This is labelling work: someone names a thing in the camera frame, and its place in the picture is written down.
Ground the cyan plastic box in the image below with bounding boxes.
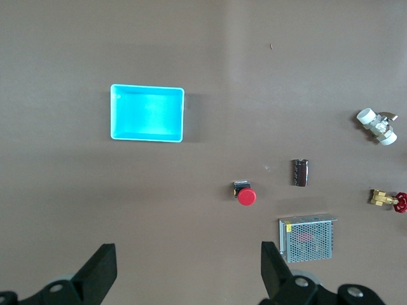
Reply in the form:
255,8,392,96
109,83,186,144

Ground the red mushroom push button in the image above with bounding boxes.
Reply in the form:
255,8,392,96
231,180,258,207

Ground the white plastic ball valve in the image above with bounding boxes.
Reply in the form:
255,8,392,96
355,107,399,147

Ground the brass valve red handwheel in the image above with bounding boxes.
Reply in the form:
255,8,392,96
368,189,407,214

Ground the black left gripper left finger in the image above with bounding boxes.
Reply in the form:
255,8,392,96
0,243,118,305

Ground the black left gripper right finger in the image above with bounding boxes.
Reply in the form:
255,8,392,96
258,241,387,305

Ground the dark cylindrical capacitor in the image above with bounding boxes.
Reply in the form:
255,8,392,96
291,158,310,187

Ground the metal mesh power supply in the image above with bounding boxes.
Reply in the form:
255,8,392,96
278,213,338,264

